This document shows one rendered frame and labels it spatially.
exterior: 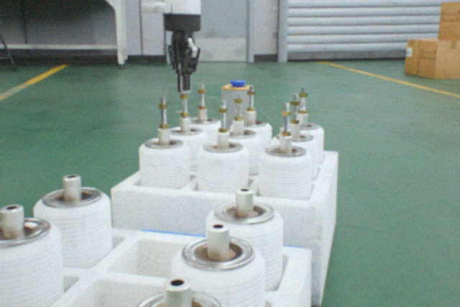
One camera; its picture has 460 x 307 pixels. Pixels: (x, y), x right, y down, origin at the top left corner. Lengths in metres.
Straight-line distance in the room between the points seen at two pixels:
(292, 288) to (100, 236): 0.26
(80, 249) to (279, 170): 0.37
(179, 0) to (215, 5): 5.00
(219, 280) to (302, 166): 0.45
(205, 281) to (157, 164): 0.49
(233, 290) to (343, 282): 0.56
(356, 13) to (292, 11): 0.75
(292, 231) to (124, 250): 0.31
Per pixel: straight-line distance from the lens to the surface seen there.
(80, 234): 0.71
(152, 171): 0.99
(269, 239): 0.63
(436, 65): 4.57
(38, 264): 0.62
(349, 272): 1.10
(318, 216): 0.90
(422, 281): 1.11
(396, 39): 6.58
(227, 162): 0.94
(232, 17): 6.08
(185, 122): 1.11
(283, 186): 0.93
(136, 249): 0.78
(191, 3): 1.07
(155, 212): 0.98
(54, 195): 0.75
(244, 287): 0.53
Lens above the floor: 0.49
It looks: 12 degrees down
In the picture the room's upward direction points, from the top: straight up
